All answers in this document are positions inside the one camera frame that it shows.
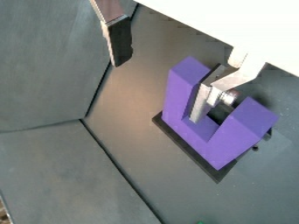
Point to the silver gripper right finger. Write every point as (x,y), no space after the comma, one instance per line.
(216,88)

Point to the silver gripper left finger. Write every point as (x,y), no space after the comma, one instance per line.
(115,23)

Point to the purple U-shaped block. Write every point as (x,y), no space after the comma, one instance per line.
(219,143)

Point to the black angle bracket fixture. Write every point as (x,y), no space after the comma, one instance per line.
(216,175)

